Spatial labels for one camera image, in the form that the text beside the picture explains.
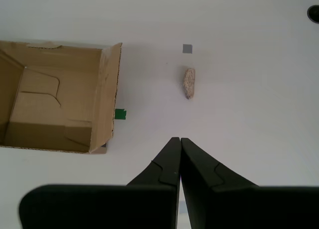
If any black oval cable grommet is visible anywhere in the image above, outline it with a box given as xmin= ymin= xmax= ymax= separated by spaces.
xmin=307 ymin=4 xmax=319 ymax=24

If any brown cardboard box with flaps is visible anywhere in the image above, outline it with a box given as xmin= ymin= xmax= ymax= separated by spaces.
xmin=0 ymin=40 xmax=123 ymax=155

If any speckled beige rock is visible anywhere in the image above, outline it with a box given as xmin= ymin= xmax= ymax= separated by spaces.
xmin=182 ymin=68 xmax=196 ymax=101

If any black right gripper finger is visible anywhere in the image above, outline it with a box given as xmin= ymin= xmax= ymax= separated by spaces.
xmin=181 ymin=137 xmax=319 ymax=229
xmin=19 ymin=136 xmax=180 ymax=229

